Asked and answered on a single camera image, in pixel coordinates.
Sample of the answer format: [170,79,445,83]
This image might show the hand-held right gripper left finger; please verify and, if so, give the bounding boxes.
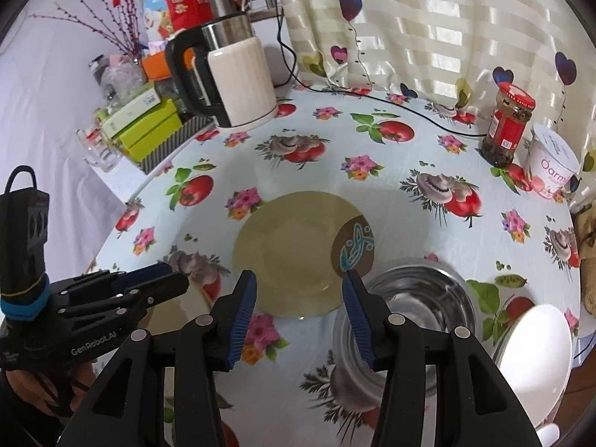
[56,269,258,447]

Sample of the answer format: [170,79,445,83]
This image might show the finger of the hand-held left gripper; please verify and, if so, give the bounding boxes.
[51,262,174,308]
[56,272,189,332]

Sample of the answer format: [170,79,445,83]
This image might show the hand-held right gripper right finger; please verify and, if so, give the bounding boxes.
[341,270,543,447]

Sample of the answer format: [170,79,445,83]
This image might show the stainless steel bowl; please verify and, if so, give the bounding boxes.
[333,263,479,406]

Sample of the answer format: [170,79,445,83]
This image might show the yellow-green patterned plate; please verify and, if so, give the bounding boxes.
[232,191,375,320]

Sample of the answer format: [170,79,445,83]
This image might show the white ceramic bowl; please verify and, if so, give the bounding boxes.
[494,305,573,429]
[535,421,562,447]

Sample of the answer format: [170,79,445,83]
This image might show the person's left hand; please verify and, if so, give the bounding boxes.
[0,367,89,422]

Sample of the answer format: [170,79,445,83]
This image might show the glass mug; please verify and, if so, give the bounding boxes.
[76,126,124,173]

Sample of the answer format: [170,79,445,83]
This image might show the striped tray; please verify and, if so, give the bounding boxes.
[135,114,216,176]

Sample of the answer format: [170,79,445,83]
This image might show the fruit printed tablecloth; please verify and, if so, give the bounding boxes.
[86,81,584,447]

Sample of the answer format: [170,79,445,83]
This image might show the white and green box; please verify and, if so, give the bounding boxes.
[100,88,162,126]

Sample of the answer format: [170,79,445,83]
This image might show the clear plastic bag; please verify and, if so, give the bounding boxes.
[90,53,146,103]

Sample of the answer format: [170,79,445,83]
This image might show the orange box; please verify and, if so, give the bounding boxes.
[141,49,194,82]

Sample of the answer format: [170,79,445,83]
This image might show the white electric kettle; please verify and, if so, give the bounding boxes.
[166,13,280,130]

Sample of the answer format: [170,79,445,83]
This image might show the brown cloth bag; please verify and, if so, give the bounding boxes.
[573,205,596,271]

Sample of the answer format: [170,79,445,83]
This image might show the red lid sauce jar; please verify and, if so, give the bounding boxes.
[479,81,537,168]

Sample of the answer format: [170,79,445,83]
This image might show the white yogurt cup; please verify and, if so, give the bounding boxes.
[524,123,582,202]

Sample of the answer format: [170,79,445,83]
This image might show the red flower branches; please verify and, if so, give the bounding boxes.
[28,0,146,59]

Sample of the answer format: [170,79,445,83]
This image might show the colourful cartoon carton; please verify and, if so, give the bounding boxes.
[139,0,180,42]

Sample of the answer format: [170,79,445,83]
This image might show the heart printed striped curtain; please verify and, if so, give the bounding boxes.
[265,0,596,201]

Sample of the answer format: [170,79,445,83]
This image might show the black power cable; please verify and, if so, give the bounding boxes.
[275,0,487,139]

